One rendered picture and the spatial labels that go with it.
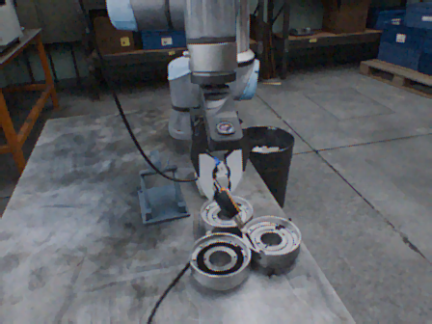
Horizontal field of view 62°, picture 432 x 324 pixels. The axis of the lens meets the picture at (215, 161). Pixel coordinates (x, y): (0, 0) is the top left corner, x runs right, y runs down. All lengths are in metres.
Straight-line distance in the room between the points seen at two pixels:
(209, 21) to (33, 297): 0.52
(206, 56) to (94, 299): 0.43
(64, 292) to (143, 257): 0.14
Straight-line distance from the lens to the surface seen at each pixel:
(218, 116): 0.50
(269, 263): 0.64
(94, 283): 0.68
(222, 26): 0.53
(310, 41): 4.46
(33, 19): 4.38
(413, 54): 4.54
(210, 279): 0.60
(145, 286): 0.65
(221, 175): 0.82
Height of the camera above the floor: 1.28
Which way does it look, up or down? 29 degrees down
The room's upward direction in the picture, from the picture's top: 2 degrees counter-clockwise
